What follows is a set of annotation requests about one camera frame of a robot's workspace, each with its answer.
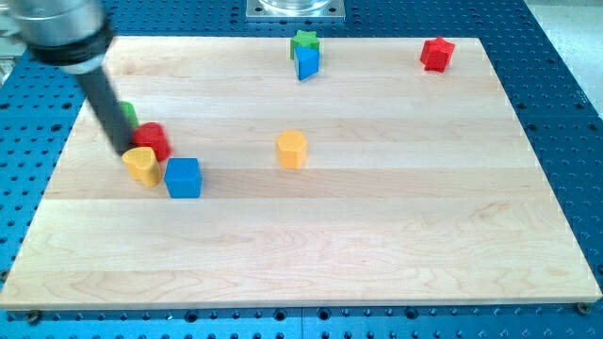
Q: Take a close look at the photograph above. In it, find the black pusher rod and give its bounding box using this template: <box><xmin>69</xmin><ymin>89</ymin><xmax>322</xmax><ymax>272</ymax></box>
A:
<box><xmin>74</xmin><ymin>66</ymin><xmax>134</xmax><ymax>155</ymax></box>

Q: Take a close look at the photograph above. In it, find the red circle block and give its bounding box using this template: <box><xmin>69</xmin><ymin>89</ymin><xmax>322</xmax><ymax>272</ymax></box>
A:
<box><xmin>133</xmin><ymin>122</ymin><xmax>172</xmax><ymax>162</ymax></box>

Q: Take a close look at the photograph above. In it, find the green circle block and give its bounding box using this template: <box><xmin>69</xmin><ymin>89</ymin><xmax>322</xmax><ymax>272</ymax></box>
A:
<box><xmin>120</xmin><ymin>101</ymin><xmax>139</xmax><ymax>130</ymax></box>

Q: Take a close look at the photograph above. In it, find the green star block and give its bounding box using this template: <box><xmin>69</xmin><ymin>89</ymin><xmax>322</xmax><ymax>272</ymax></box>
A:
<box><xmin>289</xmin><ymin>30</ymin><xmax>320</xmax><ymax>60</ymax></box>

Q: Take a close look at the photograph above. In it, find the red star block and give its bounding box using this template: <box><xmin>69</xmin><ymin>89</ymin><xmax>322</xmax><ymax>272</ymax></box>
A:
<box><xmin>419</xmin><ymin>37</ymin><xmax>456</xmax><ymax>73</ymax></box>

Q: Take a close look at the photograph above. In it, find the yellow heart block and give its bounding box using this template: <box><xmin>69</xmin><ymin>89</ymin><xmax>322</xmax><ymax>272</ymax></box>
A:
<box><xmin>122</xmin><ymin>147</ymin><xmax>162</xmax><ymax>186</ymax></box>

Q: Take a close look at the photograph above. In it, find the blue cube block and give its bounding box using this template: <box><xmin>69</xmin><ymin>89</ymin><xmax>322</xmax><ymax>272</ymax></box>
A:
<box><xmin>164</xmin><ymin>158</ymin><xmax>203</xmax><ymax>199</ymax></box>

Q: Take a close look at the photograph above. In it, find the yellow hexagon block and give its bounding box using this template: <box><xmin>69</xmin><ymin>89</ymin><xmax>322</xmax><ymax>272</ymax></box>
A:
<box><xmin>275</xmin><ymin>130</ymin><xmax>308</xmax><ymax>169</ymax></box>

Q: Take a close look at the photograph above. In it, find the blue triangle block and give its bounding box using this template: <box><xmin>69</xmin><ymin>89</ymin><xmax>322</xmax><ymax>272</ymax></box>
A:
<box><xmin>294</xmin><ymin>46</ymin><xmax>320</xmax><ymax>81</ymax></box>

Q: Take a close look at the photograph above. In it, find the left board clamp screw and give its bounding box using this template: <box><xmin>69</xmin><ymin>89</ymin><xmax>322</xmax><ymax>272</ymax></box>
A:
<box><xmin>24</xmin><ymin>310</ymin><xmax>42</xmax><ymax>325</ymax></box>

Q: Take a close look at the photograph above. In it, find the board clamp screw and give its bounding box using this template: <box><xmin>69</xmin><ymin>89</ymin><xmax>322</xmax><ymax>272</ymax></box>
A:
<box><xmin>575</xmin><ymin>302</ymin><xmax>591</xmax><ymax>315</ymax></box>
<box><xmin>24</xmin><ymin>310</ymin><xmax>42</xmax><ymax>325</ymax></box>

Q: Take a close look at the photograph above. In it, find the light wooden board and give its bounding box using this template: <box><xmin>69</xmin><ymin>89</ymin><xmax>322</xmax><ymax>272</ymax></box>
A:
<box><xmin>1</xmin><ymin>37</ymin><xmax>601</xmax><ymax>310</ymax></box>

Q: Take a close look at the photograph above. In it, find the right board clamp screw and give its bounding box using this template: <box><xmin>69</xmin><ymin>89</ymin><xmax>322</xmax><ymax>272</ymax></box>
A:
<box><xmin>575</xmin><ymin>302</ymin><xmax>591</xmax><ymax>315</ymax></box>

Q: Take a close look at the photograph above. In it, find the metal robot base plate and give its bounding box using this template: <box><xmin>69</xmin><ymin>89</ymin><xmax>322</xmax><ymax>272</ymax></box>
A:
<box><xmin>245</xmin><ymin>0</ymin><xmax>346</xmax><ymax>22</ymax></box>

